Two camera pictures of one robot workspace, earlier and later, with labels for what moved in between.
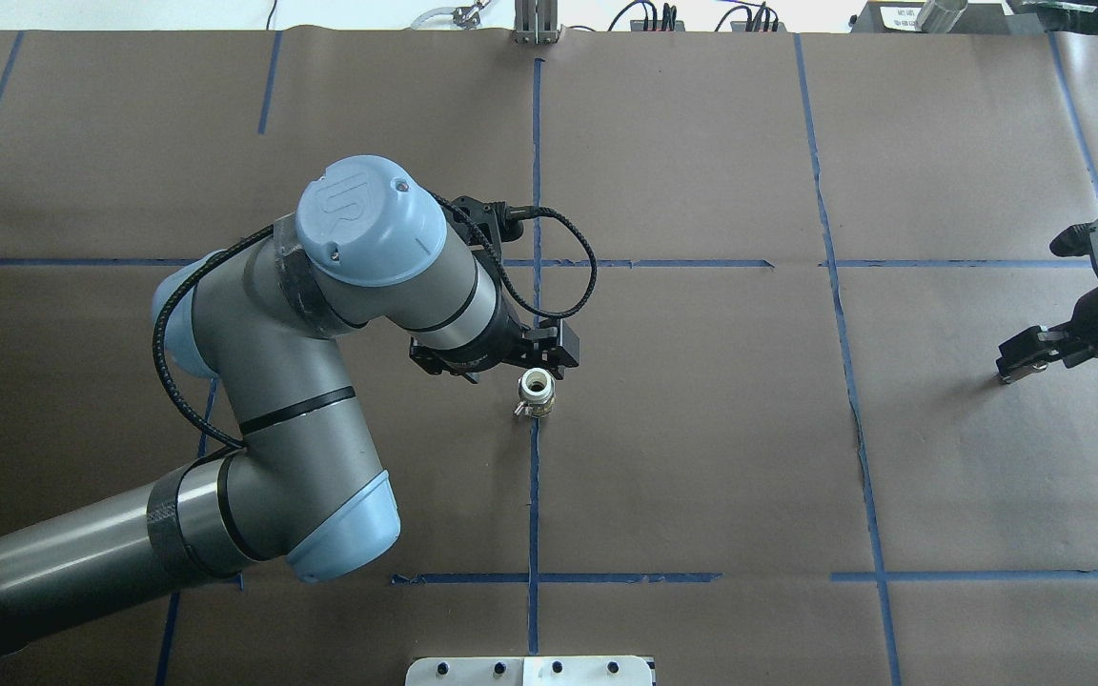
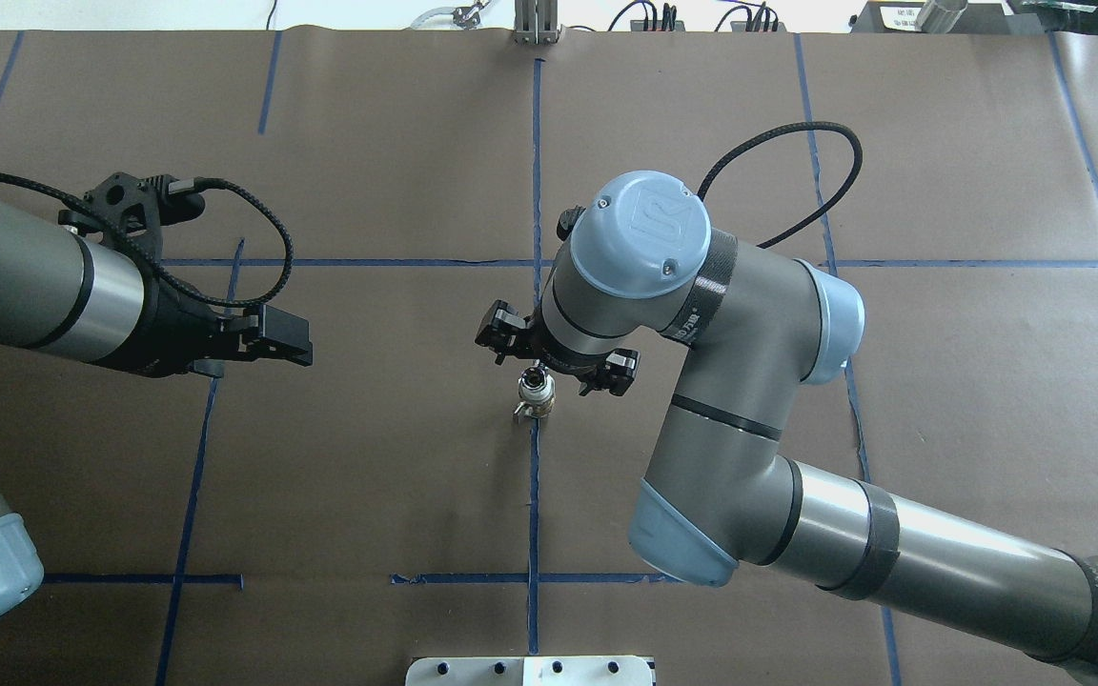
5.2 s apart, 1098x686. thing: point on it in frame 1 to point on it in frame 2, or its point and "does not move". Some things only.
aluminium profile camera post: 536,22 does not move
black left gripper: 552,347 to 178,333
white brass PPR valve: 536,389 does not move
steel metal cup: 939,16 does not move
